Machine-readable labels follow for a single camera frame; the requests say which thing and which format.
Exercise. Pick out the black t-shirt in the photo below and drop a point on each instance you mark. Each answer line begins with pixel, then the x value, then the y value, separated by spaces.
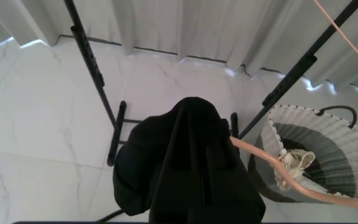
pixel 135 174

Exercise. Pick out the white laundry basket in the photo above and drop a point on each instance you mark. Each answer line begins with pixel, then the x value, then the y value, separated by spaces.
pixel 337 137

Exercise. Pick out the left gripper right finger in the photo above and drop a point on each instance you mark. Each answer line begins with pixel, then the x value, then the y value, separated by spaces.
pixel 232 196

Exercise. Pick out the black clothes rack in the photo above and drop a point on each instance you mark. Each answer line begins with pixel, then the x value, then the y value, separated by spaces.
pixel 87 53

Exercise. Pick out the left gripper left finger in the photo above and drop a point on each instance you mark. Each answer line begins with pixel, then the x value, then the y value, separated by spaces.
pixel 182 193

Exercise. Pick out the cream printed garment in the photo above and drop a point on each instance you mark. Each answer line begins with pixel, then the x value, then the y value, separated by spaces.
pixel 303 160

